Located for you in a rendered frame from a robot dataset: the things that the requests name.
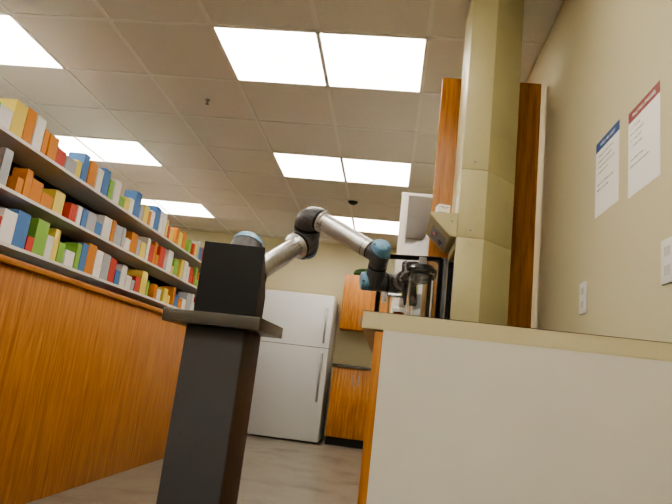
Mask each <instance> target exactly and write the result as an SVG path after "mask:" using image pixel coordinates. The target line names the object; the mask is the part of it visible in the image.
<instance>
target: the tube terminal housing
mask: <svg viewBox="0 0 672 504"><path fill-rule="evenodd" d="M514 187H515V185H514V184H512V183H510V182H509V181H507V180H505V179H503V178H501V177H499V176H497V175H495V174H493V173H491V172H489V171H485V170H473V169H461V172H460V175H459V178H458V180H457V183H456V186H455V189H454V192H453V199H452V212H451V213H455V209H456V197H457V194H458V201H457V211H456V213H455V214H458V224H457V236H456V238H455V240H454V242H453V245H452V247H451V249H450V251H449V254H448V263H449V262H454V269H453V290H452V296H451V309H450V319H452V320H461V321H471V322H480V323H489V324H499V325H507V320H508V301H509V282H510V263H511V243H512V225H513V206H514Z"/></svg>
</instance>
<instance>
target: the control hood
mask: <svg viewBox="0 0 672 504"><path fill-rule="evenodd" d="M457 224H458V214H455V213H444V212H433V211H431V212H430V215H429V219H428V223H427V227H426V230H425V233H426V234H427V236H428V237H429V238H430V239H431V240H432V241H433V239H432V238H431V237H430V234H431V231H432V227H433V225H434V227H435V228H436V229H437V230H438V231H439V232H440V233H441V235H442V236H443V237H444V238H445V239H446V242H445V245H444V247H443V249H442V250H441V249H440V247H439V246H438V245H437V244H436V243H435V242H434V241H433V242H434V244H435V245H436V246H437V247H438V248H439V249H440V250H441V252H442V253H446V254H448V253H449V251H450V249H451V247H452V245H453V242H454V240H455V238H456V236H457Z"/></svg>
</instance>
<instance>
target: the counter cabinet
mask: <svg viewBox="0 0 672 504"><path fill-rule="evenodd" d="M357 504H672V362H670V361H661V360H652V359H642V358H633V357H624V356H615V355H606V354H597V353H588V352H579V351H569V350H560V349H551V348H542V347H533V346H524V345H515V344H506V343H496V342H487V341H478V340H469V339H460V338H451V337H442V336H433V335H423V334H414V333H405V332H396V331H387V330H383V332H379V331H375V333H374V343H373V353H372V363H371V373H370V383H369V392H368V402H367V412H366V422H365V432H364V441H363V451H362V461H361V471H360V481H359V491H358V500H357Z"/></svg>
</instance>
